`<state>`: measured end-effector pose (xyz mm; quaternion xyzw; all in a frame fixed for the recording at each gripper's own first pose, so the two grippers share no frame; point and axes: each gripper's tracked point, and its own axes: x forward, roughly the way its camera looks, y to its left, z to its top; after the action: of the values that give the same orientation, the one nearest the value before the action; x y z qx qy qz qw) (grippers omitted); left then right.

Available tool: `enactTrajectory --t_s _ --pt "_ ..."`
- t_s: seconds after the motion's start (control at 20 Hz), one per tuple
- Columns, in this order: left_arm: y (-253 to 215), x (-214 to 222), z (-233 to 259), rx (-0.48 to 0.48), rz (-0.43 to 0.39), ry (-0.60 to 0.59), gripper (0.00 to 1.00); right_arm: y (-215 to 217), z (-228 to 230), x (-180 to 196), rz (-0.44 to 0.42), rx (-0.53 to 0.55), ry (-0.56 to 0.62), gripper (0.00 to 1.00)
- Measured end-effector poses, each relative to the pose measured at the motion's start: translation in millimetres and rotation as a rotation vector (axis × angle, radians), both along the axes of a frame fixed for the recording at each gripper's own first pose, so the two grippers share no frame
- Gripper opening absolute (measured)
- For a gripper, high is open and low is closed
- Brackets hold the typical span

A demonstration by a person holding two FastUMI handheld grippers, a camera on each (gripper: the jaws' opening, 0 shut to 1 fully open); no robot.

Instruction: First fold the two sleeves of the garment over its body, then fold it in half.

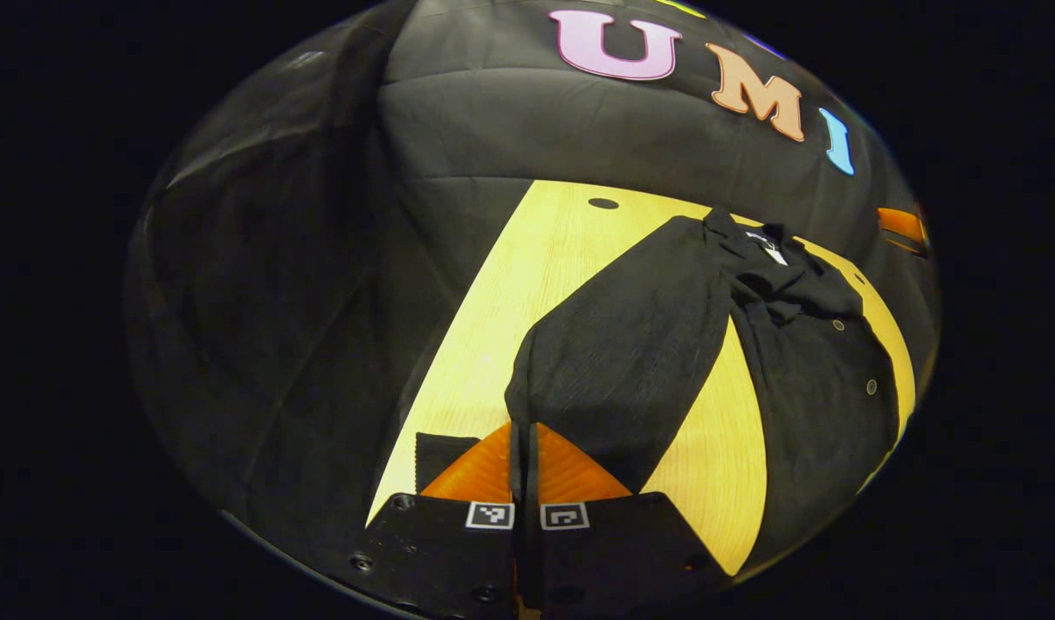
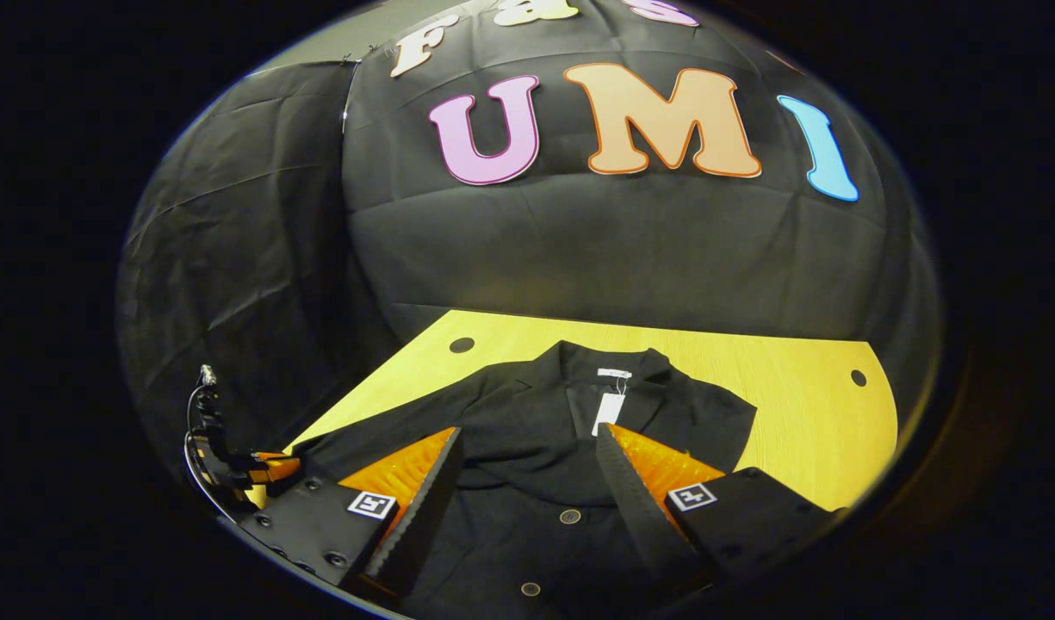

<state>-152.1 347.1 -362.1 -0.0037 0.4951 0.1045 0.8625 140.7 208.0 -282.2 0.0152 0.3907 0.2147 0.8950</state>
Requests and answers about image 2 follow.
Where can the black buttoned jacket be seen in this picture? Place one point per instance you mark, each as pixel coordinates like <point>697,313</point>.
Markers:
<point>527,448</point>

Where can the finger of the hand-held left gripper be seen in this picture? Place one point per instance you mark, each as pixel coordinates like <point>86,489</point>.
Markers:
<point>277,469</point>

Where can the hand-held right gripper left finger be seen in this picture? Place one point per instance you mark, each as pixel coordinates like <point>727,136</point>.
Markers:
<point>424,517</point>

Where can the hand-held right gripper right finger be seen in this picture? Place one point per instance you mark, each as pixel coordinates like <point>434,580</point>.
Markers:
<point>639,517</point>

